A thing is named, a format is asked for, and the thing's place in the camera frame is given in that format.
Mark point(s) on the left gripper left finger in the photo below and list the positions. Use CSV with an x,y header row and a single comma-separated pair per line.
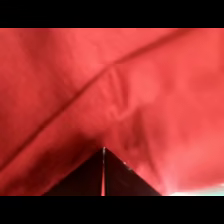
x,y
85,180

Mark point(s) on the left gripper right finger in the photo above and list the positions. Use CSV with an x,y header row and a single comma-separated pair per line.
x,y
126,181

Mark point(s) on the red T-shirt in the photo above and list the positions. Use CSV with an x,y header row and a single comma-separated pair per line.
x,y
110,86

